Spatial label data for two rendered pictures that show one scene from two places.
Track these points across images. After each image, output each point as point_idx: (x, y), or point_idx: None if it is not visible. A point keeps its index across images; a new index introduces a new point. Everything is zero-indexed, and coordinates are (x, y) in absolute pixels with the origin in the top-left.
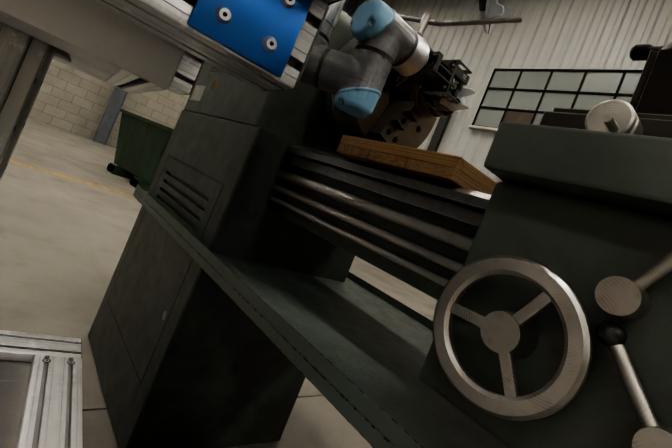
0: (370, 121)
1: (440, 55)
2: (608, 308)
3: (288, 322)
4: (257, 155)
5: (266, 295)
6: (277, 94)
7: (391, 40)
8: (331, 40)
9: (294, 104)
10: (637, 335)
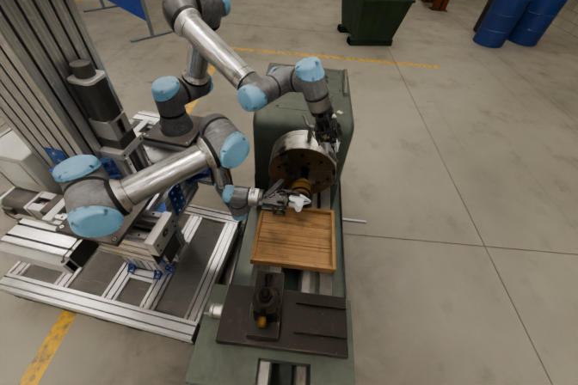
0: (285, 186)
1: (260, 205)
2: None
3: (245, 261)
4: (258, 183)
5: (253, 242)
6: (256, 162)
7: (234, 204)
8: (272, 137)
9: (266, 164)
10: None
